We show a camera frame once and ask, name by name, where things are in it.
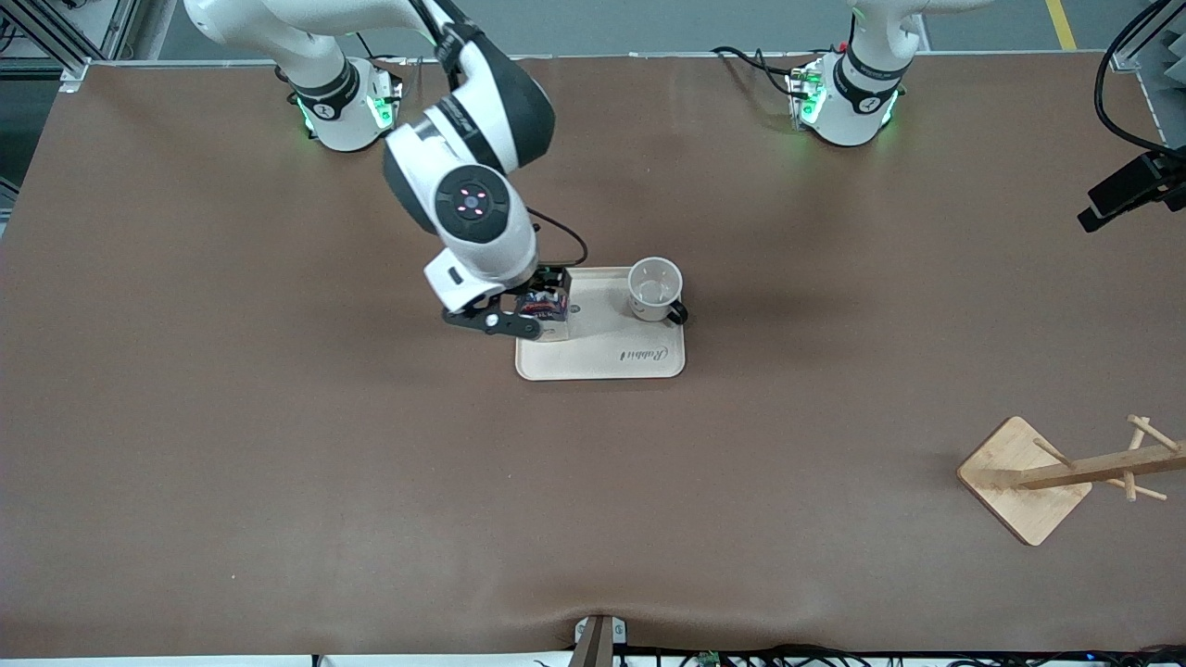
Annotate brown table cover mat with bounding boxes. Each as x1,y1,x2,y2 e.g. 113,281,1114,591
0,51,1186,661

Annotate metal table edge bracket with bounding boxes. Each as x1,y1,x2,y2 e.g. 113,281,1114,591
567,613,628,667

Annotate aluminium frame profile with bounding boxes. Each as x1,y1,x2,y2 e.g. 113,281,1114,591
1107,0,1186,128
0,0,142,91

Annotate black left base cable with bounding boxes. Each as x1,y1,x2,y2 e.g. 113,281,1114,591
711,44,803,99

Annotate black right base cable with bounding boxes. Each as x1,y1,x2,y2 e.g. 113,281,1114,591
352,32,410,68

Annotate wooden mug tree stand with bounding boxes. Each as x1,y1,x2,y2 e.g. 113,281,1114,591
956,414,1186,547

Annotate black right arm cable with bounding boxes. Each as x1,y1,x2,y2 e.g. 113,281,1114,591
527,208,590,271

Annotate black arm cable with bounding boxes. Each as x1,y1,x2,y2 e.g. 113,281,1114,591
1095,0,1186,157
527,208,590,271

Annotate cream rabbit print tray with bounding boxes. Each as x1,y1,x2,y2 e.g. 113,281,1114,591
515,266,688,382

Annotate blue milk carton green cap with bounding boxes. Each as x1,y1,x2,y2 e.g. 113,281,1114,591
519,289,569,344

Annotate black base cable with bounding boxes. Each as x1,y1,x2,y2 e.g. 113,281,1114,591
352,32,410,68
711,44,803,99

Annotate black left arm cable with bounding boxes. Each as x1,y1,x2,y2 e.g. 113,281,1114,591
1095,0,1186,157

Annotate white smiley cup black handle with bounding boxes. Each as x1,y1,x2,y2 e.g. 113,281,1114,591
627,257,689,326

